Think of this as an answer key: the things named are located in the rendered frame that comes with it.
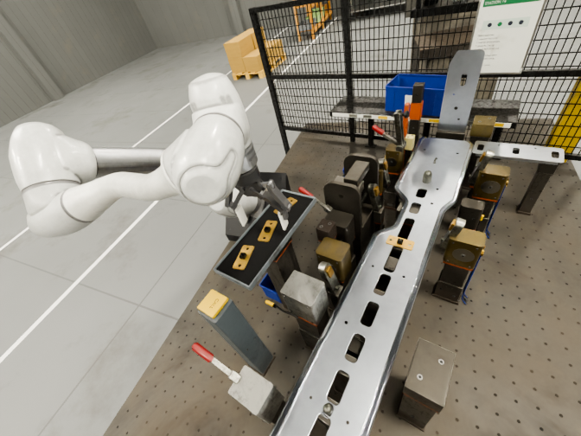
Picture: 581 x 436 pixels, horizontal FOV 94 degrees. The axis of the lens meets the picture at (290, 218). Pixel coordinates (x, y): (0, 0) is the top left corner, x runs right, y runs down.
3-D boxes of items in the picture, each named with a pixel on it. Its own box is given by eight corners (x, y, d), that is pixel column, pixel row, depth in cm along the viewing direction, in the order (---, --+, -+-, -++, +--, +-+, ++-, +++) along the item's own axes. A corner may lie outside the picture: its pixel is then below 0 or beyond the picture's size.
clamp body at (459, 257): (466, 310, 100) (495, 252, 76) (430, 297, 106) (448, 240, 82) (469, 295, 103) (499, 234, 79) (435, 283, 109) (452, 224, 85)
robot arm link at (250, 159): (242, 157, 59) (251, 178, 63) (258, 135, 65) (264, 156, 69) (207, 157, 62) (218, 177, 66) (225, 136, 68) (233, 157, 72)
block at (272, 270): (299, 317, 111) (271, 249, 80) (283, 309, 115) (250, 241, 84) (310, 297, 116) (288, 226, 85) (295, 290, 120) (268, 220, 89)
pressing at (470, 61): (464, 132, 124) (486, 49, 101) (437, 130, 130) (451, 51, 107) (465, 131, 125) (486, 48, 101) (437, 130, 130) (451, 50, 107)
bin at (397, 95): (443, 117, 131) (448, 90, 123) (383, 110, 149) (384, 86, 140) (455, 102, 139) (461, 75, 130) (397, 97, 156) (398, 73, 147)
